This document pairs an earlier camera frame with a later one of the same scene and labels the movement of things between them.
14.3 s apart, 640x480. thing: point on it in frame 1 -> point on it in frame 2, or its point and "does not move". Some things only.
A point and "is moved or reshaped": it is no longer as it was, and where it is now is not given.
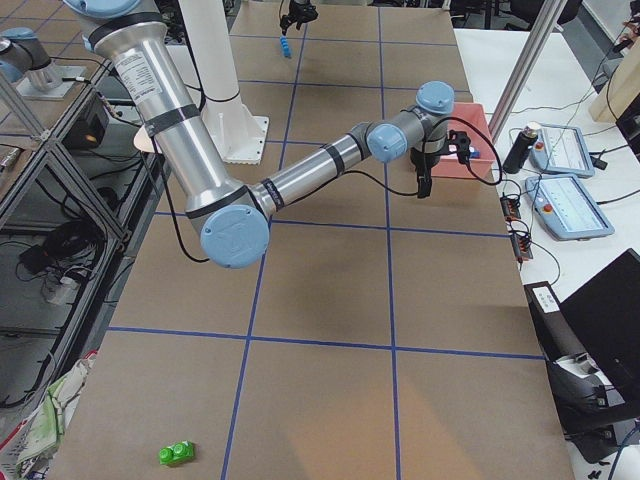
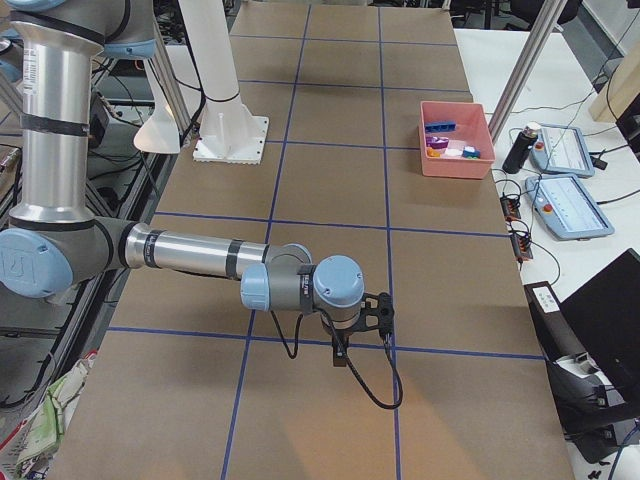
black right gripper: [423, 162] -> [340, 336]
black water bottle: [520, 147] does not move
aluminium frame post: [543, 23] does not move
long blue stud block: [285, 46] is moved or reshaped
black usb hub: [510, 208] does not move
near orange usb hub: [521, 246] does not move
